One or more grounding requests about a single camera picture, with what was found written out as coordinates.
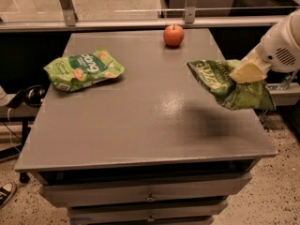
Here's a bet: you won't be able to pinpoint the grey upper drawer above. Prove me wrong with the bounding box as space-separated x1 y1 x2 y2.
39 172 252 207

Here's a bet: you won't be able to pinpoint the black headphones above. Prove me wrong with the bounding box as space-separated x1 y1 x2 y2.
7 85 46 109

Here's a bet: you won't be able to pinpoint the grey lower drawer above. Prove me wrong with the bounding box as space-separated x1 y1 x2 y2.
68 200 228 225

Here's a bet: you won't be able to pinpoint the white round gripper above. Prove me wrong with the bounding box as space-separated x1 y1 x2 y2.
229 9 300 83

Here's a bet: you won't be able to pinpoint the grey drawer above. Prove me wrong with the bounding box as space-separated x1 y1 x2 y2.
68 200 228 225
39 172 252 207

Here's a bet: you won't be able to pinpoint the red apple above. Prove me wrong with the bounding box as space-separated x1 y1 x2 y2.
163 24 185 47

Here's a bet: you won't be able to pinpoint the metal bracket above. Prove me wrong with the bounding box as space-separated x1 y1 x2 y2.
267 70 298 91

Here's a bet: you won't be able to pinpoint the light green snack bag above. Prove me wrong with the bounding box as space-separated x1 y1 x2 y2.
44 47 125 92

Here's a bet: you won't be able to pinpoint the green Kettle jalapeno chip bag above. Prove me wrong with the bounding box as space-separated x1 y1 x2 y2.
187 60 276 111

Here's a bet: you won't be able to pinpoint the glass barrier with metal rail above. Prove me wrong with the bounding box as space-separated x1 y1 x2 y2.
0 0 300 32

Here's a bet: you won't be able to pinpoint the black side stand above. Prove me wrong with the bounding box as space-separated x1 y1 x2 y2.
0 108 36 184

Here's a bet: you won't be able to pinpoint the black and white sneaker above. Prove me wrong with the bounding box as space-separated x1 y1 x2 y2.
0 182 17 208

